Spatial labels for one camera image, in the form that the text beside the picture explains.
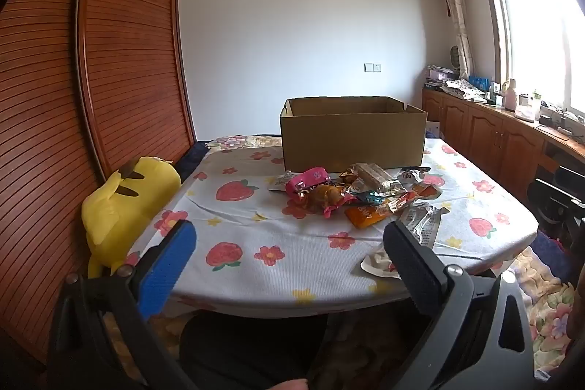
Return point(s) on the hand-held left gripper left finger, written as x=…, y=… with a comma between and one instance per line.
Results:
x=167, y=266

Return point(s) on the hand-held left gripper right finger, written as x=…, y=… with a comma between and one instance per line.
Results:
x=413, y=269

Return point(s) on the cream snack packet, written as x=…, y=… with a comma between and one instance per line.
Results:
x=377, y=264

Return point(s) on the silver snack packet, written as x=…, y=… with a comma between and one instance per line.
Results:
x=422, y=222

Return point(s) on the orange snack packet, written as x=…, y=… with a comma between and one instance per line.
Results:
x=365, y=215

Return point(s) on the peach snack packet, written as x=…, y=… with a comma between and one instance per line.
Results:
x=427, y=191

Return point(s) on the teal snack packet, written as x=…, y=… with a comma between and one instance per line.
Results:
x=371, y=198

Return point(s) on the white pouch with blue edge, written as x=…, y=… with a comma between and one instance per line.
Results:
x=409, y=176

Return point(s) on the clear packet of brown biscuits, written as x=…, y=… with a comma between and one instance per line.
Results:
x=375, y=177

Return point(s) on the gold foil snack packet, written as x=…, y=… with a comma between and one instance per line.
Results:
x=327, y=196

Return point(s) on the pink snack packet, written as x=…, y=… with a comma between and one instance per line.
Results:
x=307, y=181

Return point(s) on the grey white snack packet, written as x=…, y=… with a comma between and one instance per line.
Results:
x=278, y=182

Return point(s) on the brown cardboard box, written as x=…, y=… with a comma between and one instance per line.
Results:
x=352, y=134

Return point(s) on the person's left hand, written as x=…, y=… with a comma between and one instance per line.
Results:
x=283, y=385

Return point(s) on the yellow plush toy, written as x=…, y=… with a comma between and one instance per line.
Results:
x=123, y=207

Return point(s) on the strawberry print cloth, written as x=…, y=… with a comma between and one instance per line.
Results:
x=274, y=244

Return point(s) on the dark blue blanket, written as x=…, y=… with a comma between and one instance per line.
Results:
x=192, y=159

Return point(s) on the person's leg in black pants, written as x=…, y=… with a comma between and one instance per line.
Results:
x=256, y=349

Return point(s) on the floral blanket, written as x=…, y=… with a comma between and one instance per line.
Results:
x=544, y=307

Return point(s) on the wooden cabinet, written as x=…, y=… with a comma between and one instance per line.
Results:
x=493, y=138

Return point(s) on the black chair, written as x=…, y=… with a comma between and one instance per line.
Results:
x=557, y=198

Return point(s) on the folded floral cloth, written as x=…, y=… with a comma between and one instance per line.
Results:
x=464, y=88

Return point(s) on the stack of boxes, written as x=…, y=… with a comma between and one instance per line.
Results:
x=438, y=75

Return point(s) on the tissue box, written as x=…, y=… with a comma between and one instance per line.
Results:
x=526, y=109

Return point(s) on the pack of blue bottles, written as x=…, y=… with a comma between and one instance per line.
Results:
x=480, y=82

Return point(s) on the pink white bottle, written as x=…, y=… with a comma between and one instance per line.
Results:
x=511, y=94

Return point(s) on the black device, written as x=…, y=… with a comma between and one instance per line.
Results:
x=556, y=121

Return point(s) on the wooden louvered wardrobe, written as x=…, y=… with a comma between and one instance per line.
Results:
x=45, y=97

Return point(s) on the small desk fan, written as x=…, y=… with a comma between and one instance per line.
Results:
x=455, y=56

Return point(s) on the patterned curtain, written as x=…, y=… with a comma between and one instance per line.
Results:
x=452, y=6

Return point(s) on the white wall socket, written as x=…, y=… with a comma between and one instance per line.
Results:
x=373, y=66

